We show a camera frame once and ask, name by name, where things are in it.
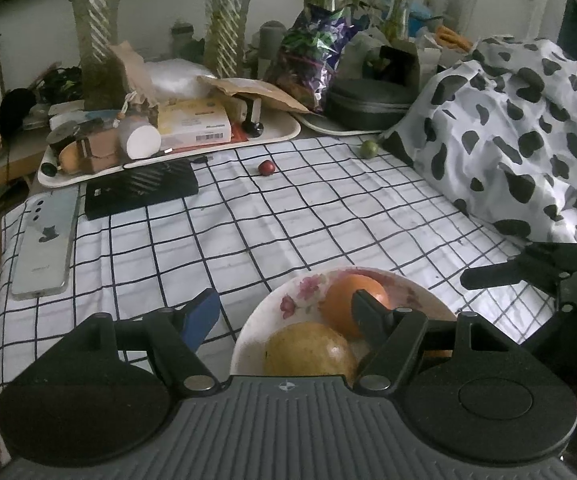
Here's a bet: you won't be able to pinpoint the tall ribbed glass vase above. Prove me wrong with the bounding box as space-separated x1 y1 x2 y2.
201 0 249 79
66 0 122 111

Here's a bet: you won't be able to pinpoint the clear plastic bag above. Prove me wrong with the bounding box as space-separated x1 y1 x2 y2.
146 58 214 106

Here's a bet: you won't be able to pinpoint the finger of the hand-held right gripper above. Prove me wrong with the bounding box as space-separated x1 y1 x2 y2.
461 242 577 293
521 305 576 353

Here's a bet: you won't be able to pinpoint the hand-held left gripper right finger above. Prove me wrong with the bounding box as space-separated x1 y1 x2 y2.
351 290 511 395

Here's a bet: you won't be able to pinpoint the purple foil bag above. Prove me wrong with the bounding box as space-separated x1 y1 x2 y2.
267 4 364 113

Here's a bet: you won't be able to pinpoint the black checked white cloth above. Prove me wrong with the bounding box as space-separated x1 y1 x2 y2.
0 132 559 401

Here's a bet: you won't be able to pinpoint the white flat plate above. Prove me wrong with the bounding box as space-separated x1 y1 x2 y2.
295 112 384 136

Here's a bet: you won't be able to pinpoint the grey cylindrical bottle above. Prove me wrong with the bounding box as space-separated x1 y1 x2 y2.
260 20 285 68

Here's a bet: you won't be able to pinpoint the black zip case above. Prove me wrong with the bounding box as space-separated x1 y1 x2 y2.
325 78 421 131

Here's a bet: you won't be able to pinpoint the floral white bowl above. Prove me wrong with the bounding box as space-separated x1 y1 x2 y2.
230 266 458 391

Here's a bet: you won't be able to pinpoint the light blue smartphone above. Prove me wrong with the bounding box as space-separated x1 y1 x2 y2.
11 194 80 301

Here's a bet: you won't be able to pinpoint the round grey tin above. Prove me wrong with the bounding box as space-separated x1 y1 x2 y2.
47 122 86 151

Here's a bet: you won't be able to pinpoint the brown paper bag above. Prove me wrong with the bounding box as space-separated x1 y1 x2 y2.
108 42 162 116

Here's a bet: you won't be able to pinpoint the dark grey bottle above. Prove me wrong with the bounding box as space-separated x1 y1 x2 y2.
171 19 194 56

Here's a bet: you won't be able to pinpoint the brown leather pouch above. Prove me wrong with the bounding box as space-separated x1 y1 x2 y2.
76 130 122 173

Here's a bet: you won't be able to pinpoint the white cylindrical jar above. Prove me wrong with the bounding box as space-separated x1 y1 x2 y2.
118 116 162 161

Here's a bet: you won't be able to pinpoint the large orange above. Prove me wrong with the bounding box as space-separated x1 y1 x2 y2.
322 272 390 339

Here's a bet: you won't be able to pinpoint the orange snack pieces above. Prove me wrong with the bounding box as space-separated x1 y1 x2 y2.
435 27 471 51

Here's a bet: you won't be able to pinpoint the yellow cardboard box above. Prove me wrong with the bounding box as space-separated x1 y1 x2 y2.
157 99 232 149

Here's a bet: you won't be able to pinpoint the black round object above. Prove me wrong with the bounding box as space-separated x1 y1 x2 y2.
0 87 36 138

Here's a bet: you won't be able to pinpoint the black and white device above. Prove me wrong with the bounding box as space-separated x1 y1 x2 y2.
233 94 265 137

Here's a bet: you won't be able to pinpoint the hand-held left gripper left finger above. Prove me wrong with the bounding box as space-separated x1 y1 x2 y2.
68 288 223 395

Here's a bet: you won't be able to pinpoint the white plastic tray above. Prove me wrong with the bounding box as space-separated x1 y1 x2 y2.
37 109 301 188

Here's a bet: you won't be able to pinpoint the brown paper envelope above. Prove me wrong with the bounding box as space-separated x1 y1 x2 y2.
197 76 311 115

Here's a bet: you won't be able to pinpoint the golden brown round fruit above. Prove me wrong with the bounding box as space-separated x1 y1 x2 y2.
263 323 360 378

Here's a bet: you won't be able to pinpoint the open grey box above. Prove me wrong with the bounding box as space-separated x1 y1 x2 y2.
375 42 421 86

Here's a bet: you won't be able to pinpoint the black notebook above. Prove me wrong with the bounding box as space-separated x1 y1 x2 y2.
84 161 199 221

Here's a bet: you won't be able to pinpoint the cow print blanket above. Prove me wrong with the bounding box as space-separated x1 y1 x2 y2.
381 35 577 251

